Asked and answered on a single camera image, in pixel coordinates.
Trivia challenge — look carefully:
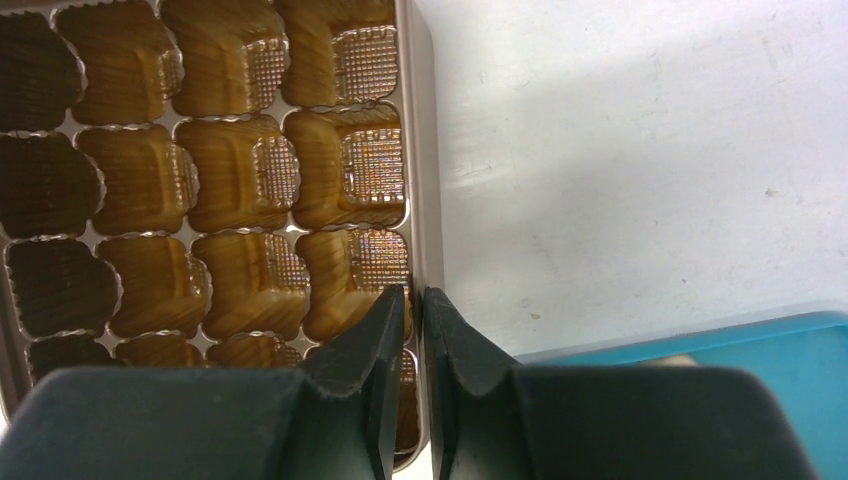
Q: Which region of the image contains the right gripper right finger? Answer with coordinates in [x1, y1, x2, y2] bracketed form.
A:
[422, 288, 817, 479]

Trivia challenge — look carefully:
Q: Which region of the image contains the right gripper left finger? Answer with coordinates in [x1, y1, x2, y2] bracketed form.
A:
[1, 286, 405, 479]

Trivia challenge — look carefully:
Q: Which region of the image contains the gold cookie tin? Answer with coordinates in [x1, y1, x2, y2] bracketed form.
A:
[1, 1, 444, 478]

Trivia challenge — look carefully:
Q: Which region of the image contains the teal plastic tray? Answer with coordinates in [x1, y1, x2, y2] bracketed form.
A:
[519, 310, 847, 479]

